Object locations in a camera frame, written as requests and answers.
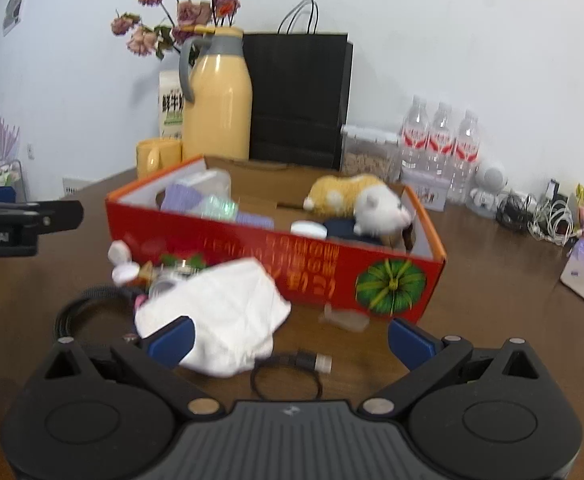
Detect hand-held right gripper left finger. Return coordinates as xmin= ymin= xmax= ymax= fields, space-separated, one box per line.
xmin=42 ymin=316 xmax=226 ymax=417

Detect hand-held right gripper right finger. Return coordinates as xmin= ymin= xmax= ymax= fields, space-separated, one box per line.
xmin=361 ymin=317 xmax=542 ymax=417

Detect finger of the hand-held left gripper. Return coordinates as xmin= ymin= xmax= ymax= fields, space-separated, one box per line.
xmin=19 ymin=200 xmax=84 ymax=234

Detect white cloth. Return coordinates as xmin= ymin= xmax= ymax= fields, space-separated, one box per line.
xmin=134 ymin=257 xmax=293 ymax=378

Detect small white round cap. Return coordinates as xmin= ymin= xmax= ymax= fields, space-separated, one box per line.
xmin=108 ymin=240 xmax=132 ymax=266
xmin=112 ymin=262 xmax=140 ymax=286

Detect black braided cable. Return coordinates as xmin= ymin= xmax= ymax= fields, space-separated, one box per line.
xmin=53 ymin=285 xmax=140 ymax=343

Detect orange cardboard box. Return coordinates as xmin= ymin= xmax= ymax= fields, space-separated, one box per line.
xmin=104 ymin=155 xmax=447 ymax=325

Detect translucent plastic container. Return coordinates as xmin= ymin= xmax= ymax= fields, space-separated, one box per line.
xmin=172 ymin=169 xmax=233 ymax=211

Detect yellow and white plush toy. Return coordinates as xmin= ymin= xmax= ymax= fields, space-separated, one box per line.
xmin=303 ymin=174 xmax=415 ymax=236

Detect small translucent bottle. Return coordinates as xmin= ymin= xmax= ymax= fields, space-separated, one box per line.
xmin=319 ymin=304 xmax=370 ymax=333

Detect yellow mug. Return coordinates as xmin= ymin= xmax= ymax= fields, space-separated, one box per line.
xmin=136 ymin=138 xmax=183 ymax=179

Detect purple plastic item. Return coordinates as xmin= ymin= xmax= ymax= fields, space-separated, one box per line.
xmin=161 ymin=182 xmax=208 ymax=216

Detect dark blue cloth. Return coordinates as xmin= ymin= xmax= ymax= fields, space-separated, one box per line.
xmin=322 ymin=217 xmax=360 ymax=238

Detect pale green translucent item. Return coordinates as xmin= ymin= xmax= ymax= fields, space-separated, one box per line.
xmin=192 ymin=195 xmax=240 ymax=221

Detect white round jar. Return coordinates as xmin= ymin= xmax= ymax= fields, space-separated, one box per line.
xmin=290 ymin=221 xmax=329 ymax=239

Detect white tin box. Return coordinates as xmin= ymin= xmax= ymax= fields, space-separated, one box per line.
xmin=400 ymin=166 xmax=448 ymax=212

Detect white milk carton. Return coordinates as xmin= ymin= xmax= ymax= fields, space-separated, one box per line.
xmin=158 ymin=70 xmax=187 ymax=141

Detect white robot toy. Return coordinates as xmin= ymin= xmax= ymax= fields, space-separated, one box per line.
xmin=468 ymin=160 xmax=512 ymax=219

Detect clear container of seeds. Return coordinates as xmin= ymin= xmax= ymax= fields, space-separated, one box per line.
xmin=340 ymin=125 xmax=401 ymax=184

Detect yellow thermos jug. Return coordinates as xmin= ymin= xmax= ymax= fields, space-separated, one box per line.
xmin=178 ymin=25 xmax=254 ymax=162

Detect clear water bottle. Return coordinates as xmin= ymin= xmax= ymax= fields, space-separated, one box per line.
xmin=428 ymin=101 xmax=457 ymax=176
xmin=449 ymin=110 xmax=482 ymax=204
xmin=399 ymin=95 xmax=432 ymax=171

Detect black charger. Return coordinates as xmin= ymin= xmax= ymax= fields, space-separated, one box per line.
xmin=544 ymin=178 xmax=568 ymax=206

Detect dried pink flower bouquet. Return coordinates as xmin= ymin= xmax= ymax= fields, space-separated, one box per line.
xmin=111 ymin=0 xmax=241 ymax=61

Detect black paper bag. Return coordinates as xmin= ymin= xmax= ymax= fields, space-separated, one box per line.
xmin=242 ymin=0 xmax=354 ymax=171

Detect white wall vent plate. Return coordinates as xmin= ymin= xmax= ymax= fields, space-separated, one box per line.
xmin=63 ymin=176 xmax=95 ymax=196

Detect purple flower wall sticker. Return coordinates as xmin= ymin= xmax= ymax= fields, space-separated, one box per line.
xmin=0 ymin=104 xmax=21 ymax=161

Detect thin black plug cable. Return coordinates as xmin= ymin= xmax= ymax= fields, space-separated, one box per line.
xmin=250 ymin=351 xmax=334 ymax=402

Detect black cable bundle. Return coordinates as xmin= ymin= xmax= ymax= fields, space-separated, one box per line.
xmin=494 ymin=192 xmax=538 ymax=233

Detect white cable bundle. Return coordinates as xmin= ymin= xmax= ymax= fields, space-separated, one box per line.
xmin=529 ymin=200 xmax=575 ymax=246

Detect wall poster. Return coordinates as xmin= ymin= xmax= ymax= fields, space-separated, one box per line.
xmin=2 ymin=0 xmax=29 ymax=37

